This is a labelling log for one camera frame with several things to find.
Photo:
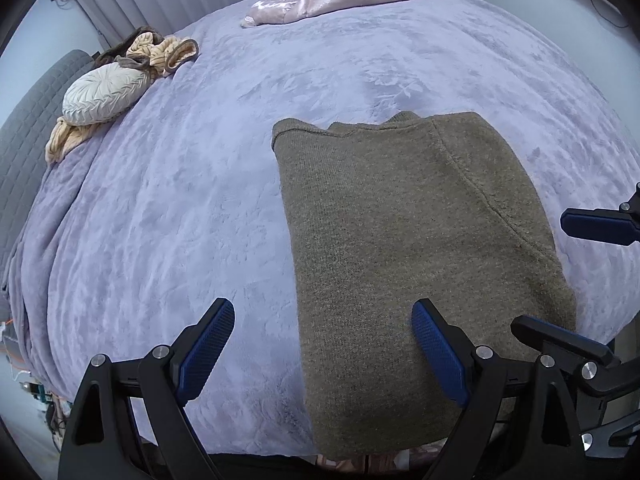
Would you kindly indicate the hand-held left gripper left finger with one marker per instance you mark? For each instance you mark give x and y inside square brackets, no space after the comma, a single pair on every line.
[207,350]

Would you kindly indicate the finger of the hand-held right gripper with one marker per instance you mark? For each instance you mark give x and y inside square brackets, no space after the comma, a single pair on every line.
[565,337]
[590,225]

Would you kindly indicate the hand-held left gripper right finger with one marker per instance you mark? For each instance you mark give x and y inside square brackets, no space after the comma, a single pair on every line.
[440,355]

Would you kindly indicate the brown knit sweater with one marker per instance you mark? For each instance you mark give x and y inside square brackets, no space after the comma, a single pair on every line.
[400,260]

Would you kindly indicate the beige and brown clothes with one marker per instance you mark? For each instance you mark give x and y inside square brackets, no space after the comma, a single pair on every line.
[165,55]

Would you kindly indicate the lavender plush blanket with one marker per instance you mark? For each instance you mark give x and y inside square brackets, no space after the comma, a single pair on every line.
[175,210]

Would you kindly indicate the white round pleated pillow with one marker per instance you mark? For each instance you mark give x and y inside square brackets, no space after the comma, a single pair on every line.
[105,95]

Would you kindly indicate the grey quilted headboard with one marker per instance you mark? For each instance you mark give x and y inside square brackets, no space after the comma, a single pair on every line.
[25,135]

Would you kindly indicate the brown furry cloth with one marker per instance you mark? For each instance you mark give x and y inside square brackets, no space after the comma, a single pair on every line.
[127,42]

